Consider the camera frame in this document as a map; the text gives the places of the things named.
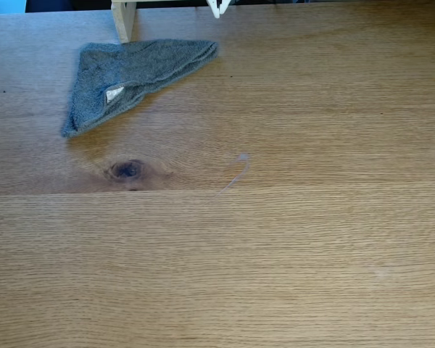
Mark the grey terry cloth towel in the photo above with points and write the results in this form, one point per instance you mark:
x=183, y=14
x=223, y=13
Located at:
x=130, y=69

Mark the light blue background object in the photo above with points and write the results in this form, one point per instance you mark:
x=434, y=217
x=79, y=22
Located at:
x=3, y=5

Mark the light wooden stand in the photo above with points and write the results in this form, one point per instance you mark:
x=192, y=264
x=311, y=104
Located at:
x=125, y=21

